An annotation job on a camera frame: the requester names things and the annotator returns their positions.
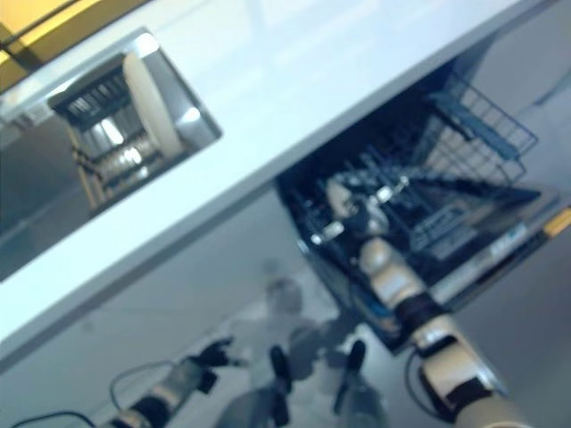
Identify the black built-in dishwasher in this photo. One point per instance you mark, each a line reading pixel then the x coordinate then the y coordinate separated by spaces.
pixel 473 249

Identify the black dish drying rack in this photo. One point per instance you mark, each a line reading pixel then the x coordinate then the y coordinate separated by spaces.
pixel 111 142

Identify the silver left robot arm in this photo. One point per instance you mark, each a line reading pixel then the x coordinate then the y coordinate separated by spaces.
pixel 169 392

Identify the stainless steel sink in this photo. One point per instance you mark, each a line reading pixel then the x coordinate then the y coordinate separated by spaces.
pixel 35 187

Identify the dark right robot hand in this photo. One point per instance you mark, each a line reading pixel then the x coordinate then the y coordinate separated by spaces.
pixel 368 220

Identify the white cabinet door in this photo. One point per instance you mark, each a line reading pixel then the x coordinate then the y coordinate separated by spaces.
pixel 201 276
pixel 526 44

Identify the dark framed yellow window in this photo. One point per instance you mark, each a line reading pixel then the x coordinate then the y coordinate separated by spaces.
pixel 44 27

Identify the black robot left foot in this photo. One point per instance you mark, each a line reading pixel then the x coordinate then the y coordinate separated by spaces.
pixel 281 365

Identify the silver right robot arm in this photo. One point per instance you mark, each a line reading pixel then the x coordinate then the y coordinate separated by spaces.
pixel 401 281

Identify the dark left robot hand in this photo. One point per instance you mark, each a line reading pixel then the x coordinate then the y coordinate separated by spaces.
pixel 218 354

